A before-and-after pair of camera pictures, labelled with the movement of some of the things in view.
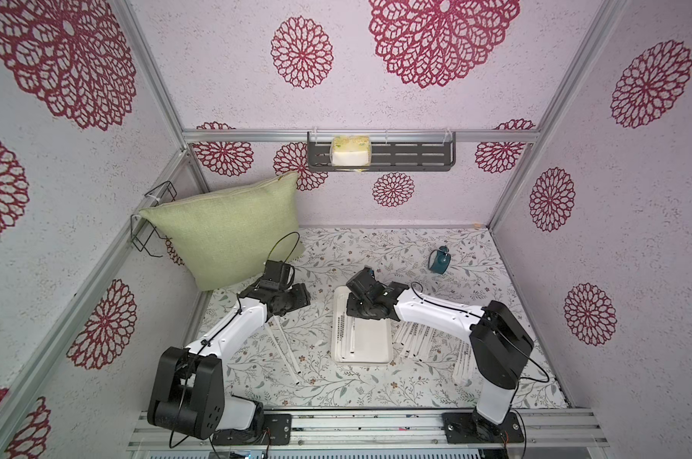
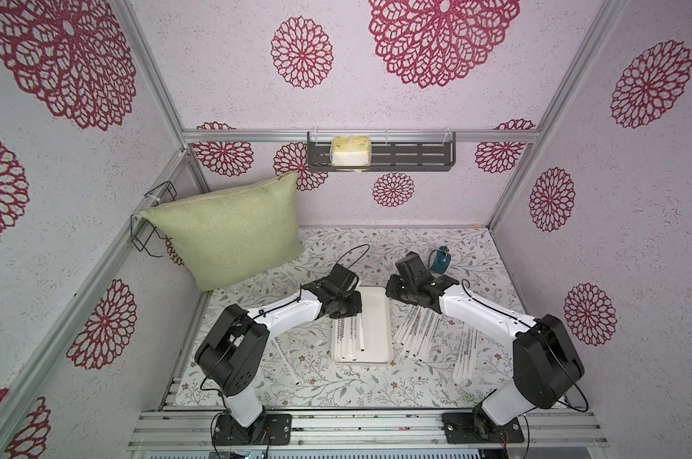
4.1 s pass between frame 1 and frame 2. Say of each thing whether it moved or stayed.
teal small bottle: stayed
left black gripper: moved
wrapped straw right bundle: stayed
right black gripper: moved
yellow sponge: stayed
